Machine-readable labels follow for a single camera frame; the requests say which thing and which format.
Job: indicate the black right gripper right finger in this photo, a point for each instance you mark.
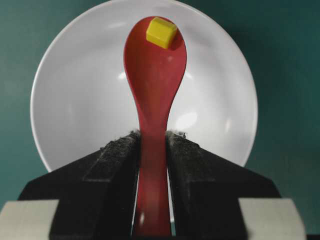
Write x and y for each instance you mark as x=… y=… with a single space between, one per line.
x=215 y=199

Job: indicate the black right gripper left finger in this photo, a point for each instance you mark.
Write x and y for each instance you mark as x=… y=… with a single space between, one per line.
x=91 y=198

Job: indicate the red plastic spoon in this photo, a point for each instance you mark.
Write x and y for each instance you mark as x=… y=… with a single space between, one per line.
x=154 y=75

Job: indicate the yellow hexagonal prism block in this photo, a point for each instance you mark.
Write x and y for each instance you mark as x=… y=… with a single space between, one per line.
x=161 y=32

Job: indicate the white round bowl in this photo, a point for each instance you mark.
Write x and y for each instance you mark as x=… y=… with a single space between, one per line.
x=81 y=99

